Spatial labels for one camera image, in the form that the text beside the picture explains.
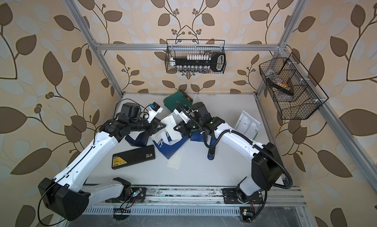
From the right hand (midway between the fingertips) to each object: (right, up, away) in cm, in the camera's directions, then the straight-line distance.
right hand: (174, 128), depth 77 cm
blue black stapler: (+21, -16, +10) cm, 28 cm away
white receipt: (-1, -22, +10) cm, 24 cm away
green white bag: (+40, +1, +4) cm, 40 cm away
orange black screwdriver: (+4, +20, +35) cm, 40 cm away
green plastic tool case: (-9, +16, +38) cm, 42 cm away
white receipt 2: (-2, +3, -3) cm, 5 cm away
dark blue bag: (-22, -9, +12) cm, 27 cm away
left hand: (-7, +4, -3) cm, 8 cm away
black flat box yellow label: (-27, -19, +10) cm, 34 cm away
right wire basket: (+62, +18, -3) cm, 65 cm away
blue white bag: (-4, -10, 0) cm, 11 cm away
